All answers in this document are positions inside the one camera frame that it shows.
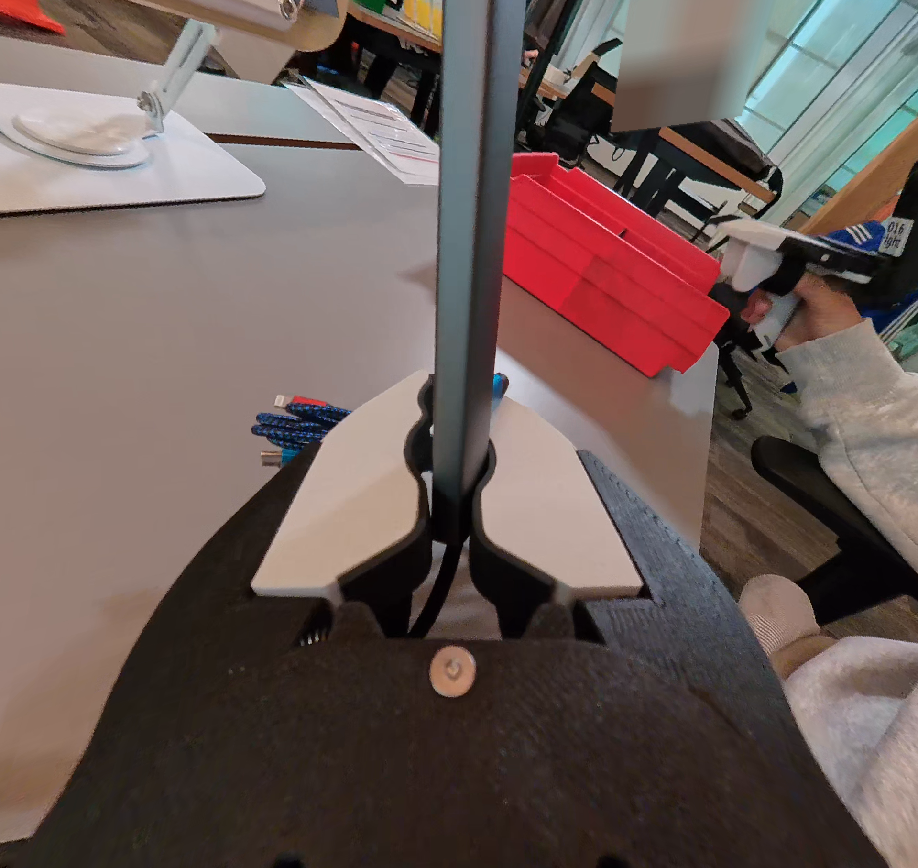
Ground papers in clear sleeve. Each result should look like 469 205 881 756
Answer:
282 74 443 189

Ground blue red braided cable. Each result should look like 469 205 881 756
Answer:
250 372 512 470

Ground curved wooden panel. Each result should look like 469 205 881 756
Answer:
214 0 351 85

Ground yellow plastic bin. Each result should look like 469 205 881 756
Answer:
400 0 447 34

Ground dark grey usb hub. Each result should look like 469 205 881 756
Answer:
432 0 522 548

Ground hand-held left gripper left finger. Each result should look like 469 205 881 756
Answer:
250 370 436 637

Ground black mesh office chair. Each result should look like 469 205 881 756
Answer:
750 435 918 626

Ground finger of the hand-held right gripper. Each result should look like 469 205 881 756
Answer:
714 218 791 294

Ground black hub cable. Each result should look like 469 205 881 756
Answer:
407 540 465 641

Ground person's right forearm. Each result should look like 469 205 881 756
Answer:
775 318 918 569

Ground person's right hand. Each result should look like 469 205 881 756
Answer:
741 273 866 354

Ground wooden table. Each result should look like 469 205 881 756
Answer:
346 2 443 117
515 63 784 239

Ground red plastic bin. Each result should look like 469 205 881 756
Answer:
501 151 732 379

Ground red plastic object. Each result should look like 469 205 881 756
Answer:
0 0 67 38

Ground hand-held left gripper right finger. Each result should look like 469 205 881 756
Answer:
472 395 644 637

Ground grey desk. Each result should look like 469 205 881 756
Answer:
0 34 720 842

